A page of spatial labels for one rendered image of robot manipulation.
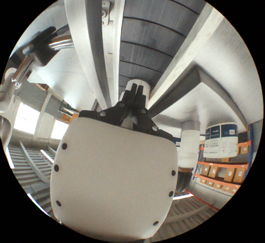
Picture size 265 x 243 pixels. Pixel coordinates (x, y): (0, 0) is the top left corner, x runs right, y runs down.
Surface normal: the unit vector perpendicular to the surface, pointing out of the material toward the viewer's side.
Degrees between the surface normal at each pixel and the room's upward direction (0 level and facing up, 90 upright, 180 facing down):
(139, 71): 0
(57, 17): 0
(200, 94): 0
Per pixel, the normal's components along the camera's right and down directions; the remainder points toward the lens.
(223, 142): -0.79, -0.39
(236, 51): -0.24, 0.91
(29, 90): 0.97, 0.23
